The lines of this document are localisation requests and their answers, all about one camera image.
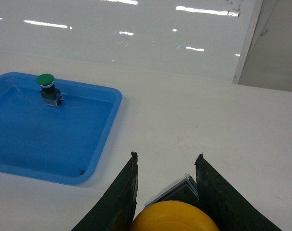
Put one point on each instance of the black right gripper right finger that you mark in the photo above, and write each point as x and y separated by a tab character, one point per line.
224	204

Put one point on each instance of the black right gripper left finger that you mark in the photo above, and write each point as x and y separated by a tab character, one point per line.
116	208

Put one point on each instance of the yellow mushroom push button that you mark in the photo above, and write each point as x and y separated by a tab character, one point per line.
175	208

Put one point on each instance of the blue plastic tray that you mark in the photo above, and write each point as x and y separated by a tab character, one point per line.
59	144

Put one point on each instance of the green mushroom push button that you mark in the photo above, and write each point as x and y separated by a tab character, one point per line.
51	95

